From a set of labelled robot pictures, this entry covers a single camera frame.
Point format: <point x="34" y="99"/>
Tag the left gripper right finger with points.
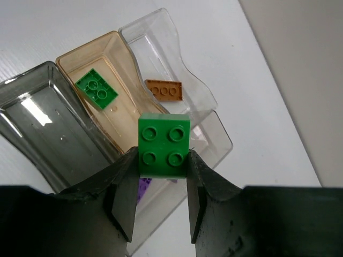
<point x="226" y="220"/>

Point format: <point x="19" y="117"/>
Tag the clear tall narrow container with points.
<point x="211" y="141"/>

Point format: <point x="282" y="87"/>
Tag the green lego brick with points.
<point x="163" y="145"/>
<point x="96" y="89"/>

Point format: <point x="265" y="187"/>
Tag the purple lego brick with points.
<point x="143" y="186"/>

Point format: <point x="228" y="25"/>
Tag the brown lego brick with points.
<point x="165" y="90"/>

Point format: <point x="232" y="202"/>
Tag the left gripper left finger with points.
<point x="92" y="218"/>

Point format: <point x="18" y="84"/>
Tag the grey tinted front container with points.
<point x="43" y="118"/>

